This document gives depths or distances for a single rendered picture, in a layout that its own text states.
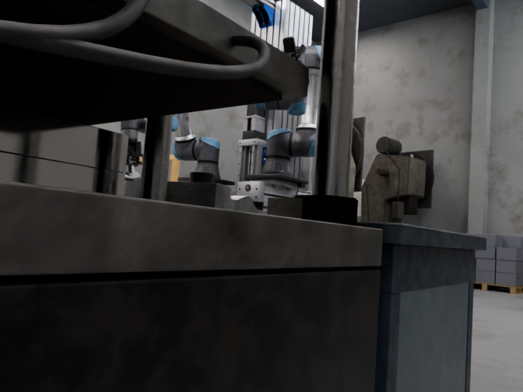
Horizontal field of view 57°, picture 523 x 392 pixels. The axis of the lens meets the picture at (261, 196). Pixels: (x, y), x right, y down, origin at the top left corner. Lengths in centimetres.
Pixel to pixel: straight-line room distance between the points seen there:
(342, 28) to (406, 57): 1200
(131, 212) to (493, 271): 989
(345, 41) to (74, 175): 58
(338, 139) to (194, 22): 30
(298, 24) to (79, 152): 197
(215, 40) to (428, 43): 1214
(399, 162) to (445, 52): 320
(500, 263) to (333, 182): 942
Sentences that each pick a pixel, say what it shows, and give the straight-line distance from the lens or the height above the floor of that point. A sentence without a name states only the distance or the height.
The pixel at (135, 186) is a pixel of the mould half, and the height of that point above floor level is 90.
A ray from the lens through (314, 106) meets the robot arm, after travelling 231.
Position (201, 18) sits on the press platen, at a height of 102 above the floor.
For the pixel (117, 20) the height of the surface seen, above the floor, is 92.
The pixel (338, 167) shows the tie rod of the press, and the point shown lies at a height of 88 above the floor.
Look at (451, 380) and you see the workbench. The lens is 137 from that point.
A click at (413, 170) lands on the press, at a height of 231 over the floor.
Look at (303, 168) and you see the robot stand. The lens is 269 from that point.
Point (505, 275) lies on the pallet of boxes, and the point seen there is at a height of 32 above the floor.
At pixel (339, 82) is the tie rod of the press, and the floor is 101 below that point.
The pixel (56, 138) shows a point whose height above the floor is 92.
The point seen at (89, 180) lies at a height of 85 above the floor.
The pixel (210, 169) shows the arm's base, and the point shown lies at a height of 109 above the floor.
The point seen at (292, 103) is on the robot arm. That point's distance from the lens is 205.
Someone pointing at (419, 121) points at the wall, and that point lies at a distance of 1217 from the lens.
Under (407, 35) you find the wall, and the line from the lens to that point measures 1304.
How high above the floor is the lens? 76
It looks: 5 degrees up
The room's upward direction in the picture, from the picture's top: 4 degrees clockwise
